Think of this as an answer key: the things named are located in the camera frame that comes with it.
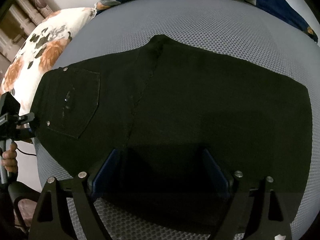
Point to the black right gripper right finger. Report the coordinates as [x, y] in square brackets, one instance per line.
[255, 206]

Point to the black pants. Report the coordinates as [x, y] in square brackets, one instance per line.
[155, 111]

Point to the left hand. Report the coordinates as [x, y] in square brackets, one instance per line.
[9, 161]

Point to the white orange floral pillow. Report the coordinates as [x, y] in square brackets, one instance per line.
[40, 52]

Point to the beige curtain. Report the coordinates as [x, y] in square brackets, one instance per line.
[18, 21]

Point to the grey mesh mattress cover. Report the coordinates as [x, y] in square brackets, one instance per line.
[71, 207]

